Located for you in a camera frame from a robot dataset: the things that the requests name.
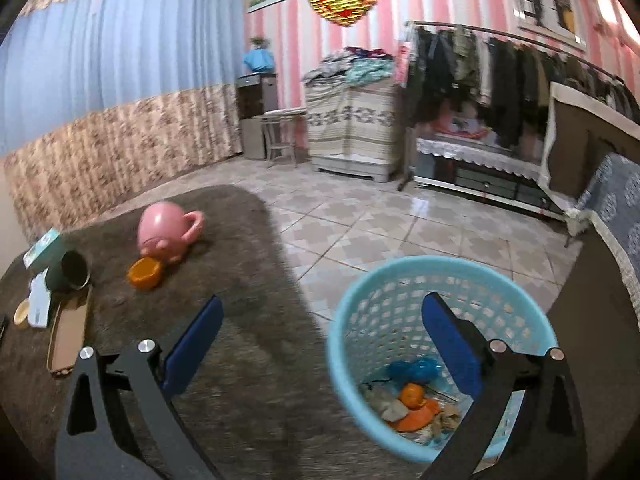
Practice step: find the framed wedding picture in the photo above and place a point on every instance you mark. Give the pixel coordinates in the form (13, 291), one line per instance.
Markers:
(555, 19)

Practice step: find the light blue plastic basket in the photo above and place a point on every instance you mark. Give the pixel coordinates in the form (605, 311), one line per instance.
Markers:
(378, 321)

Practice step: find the orange peel cup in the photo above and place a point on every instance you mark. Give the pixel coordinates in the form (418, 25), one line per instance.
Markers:
(145, 273)

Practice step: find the pile of folded clothes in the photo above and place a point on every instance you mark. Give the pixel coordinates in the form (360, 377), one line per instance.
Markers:
(354, 66)

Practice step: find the clothes rack with garments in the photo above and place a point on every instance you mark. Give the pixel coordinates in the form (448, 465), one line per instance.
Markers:
(479, 95)

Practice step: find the teal tissue box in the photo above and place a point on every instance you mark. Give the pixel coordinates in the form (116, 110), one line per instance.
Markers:
(44, 252)

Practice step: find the blue covered water bottle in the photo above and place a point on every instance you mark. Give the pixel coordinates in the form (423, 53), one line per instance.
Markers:
(259, 59)

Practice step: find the brown chair with cloth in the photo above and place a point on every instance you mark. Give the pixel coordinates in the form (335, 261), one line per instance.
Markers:
(581, 131)

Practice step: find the cream small bowl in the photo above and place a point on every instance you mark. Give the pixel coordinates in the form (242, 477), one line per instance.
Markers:
(20, 317)

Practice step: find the blue patterned sofa cover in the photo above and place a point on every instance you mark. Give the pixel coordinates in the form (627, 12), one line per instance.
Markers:
(610, 204)

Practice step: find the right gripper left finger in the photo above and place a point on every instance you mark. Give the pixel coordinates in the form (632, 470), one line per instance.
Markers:
(96, 440)

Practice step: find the blue floral curtain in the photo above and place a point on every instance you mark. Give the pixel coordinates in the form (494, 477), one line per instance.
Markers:
(103, 99)

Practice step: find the brown phone case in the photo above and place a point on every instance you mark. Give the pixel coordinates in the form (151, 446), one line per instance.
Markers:
(68, 332)

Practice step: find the low TV stand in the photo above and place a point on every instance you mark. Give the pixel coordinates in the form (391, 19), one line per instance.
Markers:
(485, 173)

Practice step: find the orange plastic bag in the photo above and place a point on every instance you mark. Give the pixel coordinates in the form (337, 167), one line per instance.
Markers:
(418, 419)

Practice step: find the brown shaggy rug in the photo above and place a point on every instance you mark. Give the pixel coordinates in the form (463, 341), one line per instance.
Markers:
(239, 356)

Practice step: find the blue plastic bag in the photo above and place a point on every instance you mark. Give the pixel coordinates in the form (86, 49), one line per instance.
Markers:
(420, 371)

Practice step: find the pink pig mug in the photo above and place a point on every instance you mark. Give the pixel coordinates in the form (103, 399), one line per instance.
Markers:
(166, 231)

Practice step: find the covered patterned cabinet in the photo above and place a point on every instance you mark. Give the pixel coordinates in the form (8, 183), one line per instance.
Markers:
(352, 130)

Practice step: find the grey cloth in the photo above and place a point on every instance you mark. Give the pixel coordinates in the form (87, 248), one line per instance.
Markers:
(383, 402)

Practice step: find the grey water dispenser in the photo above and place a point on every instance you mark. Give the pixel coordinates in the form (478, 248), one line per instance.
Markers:
(257, 94)

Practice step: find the light blue cloud tray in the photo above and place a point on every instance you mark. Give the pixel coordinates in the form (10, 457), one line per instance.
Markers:
(39, 299)

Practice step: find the black ribbed cup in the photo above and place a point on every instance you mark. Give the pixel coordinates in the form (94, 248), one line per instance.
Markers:
(67, 273)

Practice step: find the orange peel piece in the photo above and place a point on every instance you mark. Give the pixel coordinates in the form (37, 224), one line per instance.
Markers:
(412, 396)

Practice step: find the small metal stool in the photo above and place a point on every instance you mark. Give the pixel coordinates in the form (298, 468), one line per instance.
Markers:
(278, 129)

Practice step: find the printed snack wrapper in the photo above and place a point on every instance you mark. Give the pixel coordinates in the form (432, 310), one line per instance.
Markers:
(424, 436)

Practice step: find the brown paper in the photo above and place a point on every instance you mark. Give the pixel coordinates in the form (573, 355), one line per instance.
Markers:
(446, 420)

